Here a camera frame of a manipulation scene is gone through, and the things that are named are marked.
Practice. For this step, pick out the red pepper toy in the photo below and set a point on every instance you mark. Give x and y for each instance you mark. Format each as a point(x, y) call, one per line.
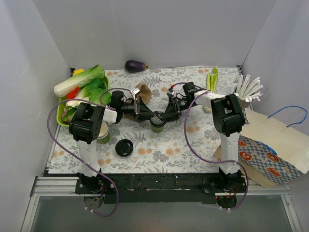
point(73, 93)

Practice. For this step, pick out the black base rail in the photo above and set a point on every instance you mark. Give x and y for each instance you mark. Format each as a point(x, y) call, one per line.
point(158, 188)

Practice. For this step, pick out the celery stalk toy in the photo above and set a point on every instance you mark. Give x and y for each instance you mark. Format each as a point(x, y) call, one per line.
point(212, 79)

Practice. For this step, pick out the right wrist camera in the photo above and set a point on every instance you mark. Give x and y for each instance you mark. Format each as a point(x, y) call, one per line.
point(171, 91)

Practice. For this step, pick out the black cup lid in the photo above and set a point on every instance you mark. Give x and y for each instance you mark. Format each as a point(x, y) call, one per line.
point(157, 120)
point(124, 147)

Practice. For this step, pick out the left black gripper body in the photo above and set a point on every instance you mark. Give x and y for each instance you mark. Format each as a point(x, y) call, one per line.
point(139, 108)

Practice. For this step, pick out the cardboard cup carrier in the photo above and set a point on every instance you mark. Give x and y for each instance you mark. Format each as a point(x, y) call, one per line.
point(145, 94)

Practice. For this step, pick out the long white cabbage toy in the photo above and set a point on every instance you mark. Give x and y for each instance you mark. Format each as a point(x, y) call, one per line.
point(80, 80)

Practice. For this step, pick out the purple eggplant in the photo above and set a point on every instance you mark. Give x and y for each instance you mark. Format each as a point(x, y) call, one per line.
point(133, 66)

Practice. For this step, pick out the floral table mat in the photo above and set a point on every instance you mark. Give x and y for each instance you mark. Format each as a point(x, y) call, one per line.
point(167, 151)

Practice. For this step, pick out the checkered paper takeout bag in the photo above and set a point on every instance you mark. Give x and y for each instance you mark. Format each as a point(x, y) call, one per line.
point(271, 152)

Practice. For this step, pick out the green paper coffee cup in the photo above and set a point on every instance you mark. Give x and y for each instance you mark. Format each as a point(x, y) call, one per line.
point(157, 128)

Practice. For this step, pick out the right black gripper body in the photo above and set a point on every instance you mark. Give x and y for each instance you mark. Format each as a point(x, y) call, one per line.
point(173, 107)

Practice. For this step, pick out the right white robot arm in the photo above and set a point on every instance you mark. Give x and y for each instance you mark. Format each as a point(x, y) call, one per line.
point(227, 116)

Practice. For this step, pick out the stacked green paper cups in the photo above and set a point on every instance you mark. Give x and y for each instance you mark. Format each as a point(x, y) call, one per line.
point(104, 136)

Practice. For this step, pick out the straw holder with straws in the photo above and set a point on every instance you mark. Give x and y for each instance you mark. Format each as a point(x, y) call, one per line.
point(247, 90)

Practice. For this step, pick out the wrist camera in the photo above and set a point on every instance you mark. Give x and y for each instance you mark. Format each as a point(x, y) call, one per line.
point(134, 93)
point(171, 91)

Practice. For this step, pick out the black cup lid on mat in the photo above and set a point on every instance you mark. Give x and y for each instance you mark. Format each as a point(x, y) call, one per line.
point(124, 147)

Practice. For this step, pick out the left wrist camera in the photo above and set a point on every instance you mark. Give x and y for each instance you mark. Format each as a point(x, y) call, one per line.
point(134, 93)

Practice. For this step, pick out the napa cabbage toy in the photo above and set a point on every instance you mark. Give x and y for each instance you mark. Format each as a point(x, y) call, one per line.
point(95, 96)

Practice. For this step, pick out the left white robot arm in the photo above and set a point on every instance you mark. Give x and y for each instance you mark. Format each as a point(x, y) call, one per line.
point(86, 124)

